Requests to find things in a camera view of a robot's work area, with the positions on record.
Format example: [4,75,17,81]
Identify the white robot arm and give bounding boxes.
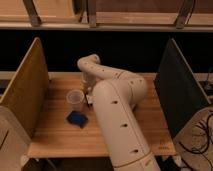
[77,54,161,171]

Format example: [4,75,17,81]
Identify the translucent ceramic cup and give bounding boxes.
[66,89,85,112]

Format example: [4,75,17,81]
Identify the wooden left side panel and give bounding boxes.
[0,37,49,141]

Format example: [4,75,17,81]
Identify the dark right side panel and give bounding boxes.
[154,39,211,138]

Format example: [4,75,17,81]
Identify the wooden shelf rail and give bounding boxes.
[0,0,213,32]

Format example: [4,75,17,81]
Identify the black cables on floor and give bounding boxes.
[178,111,213,171]

